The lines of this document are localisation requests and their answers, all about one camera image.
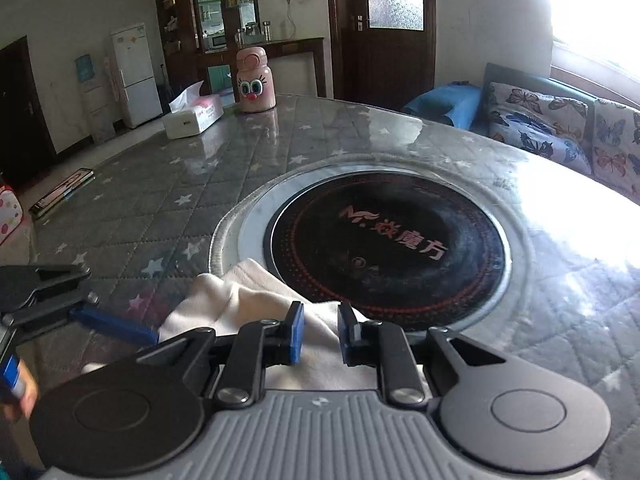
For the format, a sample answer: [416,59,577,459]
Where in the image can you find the butterfly print cushion right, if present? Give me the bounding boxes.
[592,99,640,203]

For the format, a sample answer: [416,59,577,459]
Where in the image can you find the white tissue box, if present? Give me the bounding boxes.
[163,80,224,140]

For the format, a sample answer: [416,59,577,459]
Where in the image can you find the grey quilted star tablecloth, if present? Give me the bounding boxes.
[29,96,639,479]

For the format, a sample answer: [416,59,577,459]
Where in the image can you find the water dispenser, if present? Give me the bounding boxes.
[75,54,115,144]

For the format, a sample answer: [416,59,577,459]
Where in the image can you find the pink cartoon thermos bottle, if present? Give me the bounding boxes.
[236,47,277,114]

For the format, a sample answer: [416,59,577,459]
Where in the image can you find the blue folded blanket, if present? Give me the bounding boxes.
[401,81,482,130]

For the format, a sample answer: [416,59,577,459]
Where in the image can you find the butterfly print cushion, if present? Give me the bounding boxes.
[592,99,640,203]
[486,82,592,176]

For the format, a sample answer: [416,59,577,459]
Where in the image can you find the white refrigerator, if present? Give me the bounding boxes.
[110,23,162,129]

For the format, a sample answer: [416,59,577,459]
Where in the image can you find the window with frame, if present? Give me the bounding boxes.
[547,0,639,103]

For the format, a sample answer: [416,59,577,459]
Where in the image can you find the cream white sweater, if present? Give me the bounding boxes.
[160,259,377,391]

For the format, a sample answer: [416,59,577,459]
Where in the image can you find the blue grey corner sofa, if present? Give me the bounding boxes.
[401,62,640,201]

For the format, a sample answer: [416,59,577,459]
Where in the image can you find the dark wooden display cabinet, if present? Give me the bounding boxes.
[155,0,259,96]

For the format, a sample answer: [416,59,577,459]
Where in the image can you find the dark wooden glass door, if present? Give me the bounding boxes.
[328,0,436,110]

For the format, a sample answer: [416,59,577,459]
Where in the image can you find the person's left hand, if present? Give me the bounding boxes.
[0,368,40,424]

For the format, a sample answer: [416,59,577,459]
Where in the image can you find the butterfly print cushion left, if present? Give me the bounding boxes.
[486,82,592,176]

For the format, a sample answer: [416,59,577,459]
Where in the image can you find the black induction cooktop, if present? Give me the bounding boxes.
[262,170,511,332]

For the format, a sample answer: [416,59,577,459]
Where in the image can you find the books on table edge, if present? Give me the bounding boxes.
[28,168,96,220]

